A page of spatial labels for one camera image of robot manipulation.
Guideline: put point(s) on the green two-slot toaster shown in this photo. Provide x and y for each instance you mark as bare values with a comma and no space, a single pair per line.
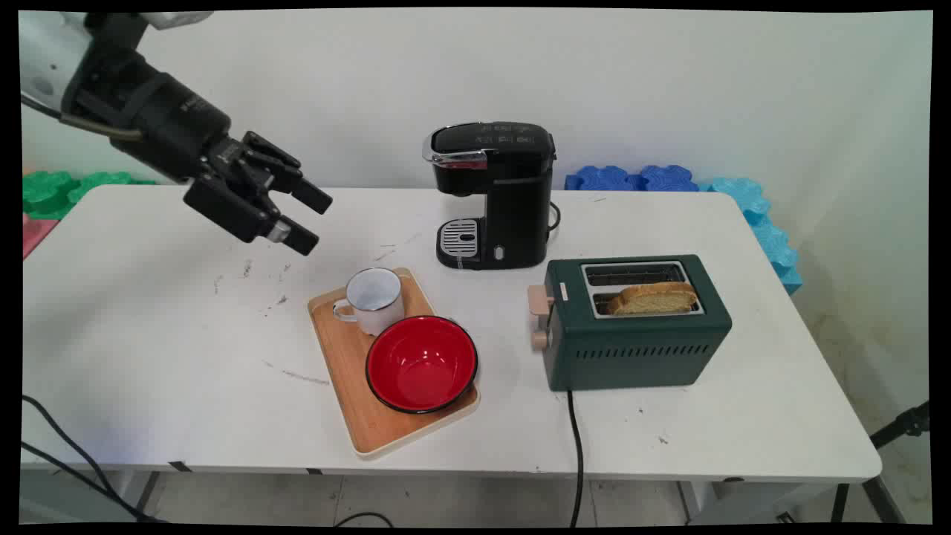
631,349

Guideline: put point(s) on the pink foam mat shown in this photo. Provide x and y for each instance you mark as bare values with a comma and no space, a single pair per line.
36,234

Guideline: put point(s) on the white enamel mug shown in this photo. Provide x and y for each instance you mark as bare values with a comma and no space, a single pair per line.
375,301

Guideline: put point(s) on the wooden tray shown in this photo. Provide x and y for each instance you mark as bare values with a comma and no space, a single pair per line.
342,357

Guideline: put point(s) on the green foam mat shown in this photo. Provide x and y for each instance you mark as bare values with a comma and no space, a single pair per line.
52,192

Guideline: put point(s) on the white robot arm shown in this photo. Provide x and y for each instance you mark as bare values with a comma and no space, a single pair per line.
44,52

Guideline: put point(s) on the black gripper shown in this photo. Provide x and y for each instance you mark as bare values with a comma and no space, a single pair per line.
167,119

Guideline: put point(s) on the red bowl with black rim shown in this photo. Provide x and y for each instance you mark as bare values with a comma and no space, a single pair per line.
421,365

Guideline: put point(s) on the black coffee maker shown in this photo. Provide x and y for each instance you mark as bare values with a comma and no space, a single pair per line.
513,200

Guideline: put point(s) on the light blue foam mat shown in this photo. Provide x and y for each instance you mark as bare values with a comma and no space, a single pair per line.
765,230

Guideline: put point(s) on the toasted bread slice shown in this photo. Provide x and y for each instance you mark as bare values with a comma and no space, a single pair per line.
657,299

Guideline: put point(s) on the beige toaster lever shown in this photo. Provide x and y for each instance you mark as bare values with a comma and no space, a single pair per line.
540,301

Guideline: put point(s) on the black tripod leg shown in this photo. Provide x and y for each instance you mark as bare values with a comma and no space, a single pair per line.
895,431

